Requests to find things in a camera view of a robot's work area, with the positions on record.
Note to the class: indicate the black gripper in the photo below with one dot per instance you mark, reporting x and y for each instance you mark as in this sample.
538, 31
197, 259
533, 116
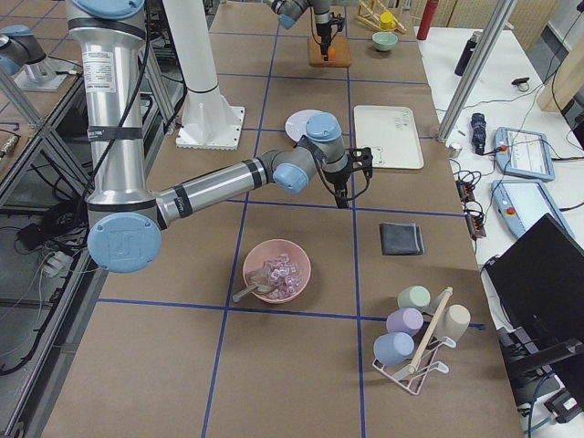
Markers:
322, 28
337, 179

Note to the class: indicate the white ribbed plate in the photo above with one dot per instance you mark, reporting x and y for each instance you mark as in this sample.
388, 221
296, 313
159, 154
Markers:
296, 124

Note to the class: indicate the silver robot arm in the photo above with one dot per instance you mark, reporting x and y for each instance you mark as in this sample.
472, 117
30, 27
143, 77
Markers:
290, 11
125, 218

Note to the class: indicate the cream bear tray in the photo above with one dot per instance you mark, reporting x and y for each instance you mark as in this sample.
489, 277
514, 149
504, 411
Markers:
391, 134

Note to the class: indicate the brown wooden cutting board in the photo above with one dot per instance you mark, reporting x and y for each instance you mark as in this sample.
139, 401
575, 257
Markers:
338, 54

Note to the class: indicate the light wooden rack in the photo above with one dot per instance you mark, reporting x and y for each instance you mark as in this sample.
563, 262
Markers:
369, 11

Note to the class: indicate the green bowl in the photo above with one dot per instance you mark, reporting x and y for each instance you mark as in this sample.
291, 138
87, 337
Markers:
384, 41

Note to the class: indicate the yellow mug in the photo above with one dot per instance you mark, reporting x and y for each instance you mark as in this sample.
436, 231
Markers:
387, 21

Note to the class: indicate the folded grey cloth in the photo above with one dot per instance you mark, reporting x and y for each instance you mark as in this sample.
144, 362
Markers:
401, 239

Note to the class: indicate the pink bowl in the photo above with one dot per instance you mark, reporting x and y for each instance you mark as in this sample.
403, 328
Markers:
280, 264

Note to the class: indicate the red bottle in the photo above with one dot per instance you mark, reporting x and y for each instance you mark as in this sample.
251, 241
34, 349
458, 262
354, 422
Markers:
427, 18

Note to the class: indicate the clear plastic scoop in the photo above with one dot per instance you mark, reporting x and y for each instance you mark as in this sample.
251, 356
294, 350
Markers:
257, 281

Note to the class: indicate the green cup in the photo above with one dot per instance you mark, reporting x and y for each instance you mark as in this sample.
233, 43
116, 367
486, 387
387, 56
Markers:
414, 297

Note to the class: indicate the purple cup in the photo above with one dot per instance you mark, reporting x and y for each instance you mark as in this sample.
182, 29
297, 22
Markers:
405, 320

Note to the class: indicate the black bottle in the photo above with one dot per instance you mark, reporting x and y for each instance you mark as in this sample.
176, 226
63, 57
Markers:
467, 52

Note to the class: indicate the wooden rack dowel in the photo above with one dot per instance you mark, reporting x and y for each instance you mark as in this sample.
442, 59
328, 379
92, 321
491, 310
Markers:
417, 357

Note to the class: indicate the folded dark umbrella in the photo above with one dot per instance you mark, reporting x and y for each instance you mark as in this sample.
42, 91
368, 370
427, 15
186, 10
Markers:
478, 126

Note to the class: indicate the blue cup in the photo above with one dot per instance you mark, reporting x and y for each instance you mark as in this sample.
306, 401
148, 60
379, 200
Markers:
393, 348

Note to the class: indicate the beige cup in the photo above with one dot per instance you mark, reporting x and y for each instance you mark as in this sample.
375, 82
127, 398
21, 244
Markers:
453, 323

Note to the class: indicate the lower teach pendant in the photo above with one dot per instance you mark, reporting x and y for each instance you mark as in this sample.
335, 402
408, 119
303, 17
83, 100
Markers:
522, 203

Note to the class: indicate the teach pendant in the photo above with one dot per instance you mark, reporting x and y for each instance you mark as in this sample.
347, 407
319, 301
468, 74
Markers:
522, 203
523, 153

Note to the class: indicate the upper teach pendant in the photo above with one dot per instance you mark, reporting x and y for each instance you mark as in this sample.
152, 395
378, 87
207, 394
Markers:
523, 153

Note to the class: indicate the white cup rack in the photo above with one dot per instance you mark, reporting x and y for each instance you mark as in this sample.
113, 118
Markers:
413, 381

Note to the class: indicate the black monitor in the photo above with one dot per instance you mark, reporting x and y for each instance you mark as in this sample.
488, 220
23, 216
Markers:
539, 281

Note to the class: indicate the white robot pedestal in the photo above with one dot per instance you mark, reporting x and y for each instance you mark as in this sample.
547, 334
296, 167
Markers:
208, 120

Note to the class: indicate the aluminium frame post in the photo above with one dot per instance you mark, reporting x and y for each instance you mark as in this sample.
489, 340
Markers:
485, 45

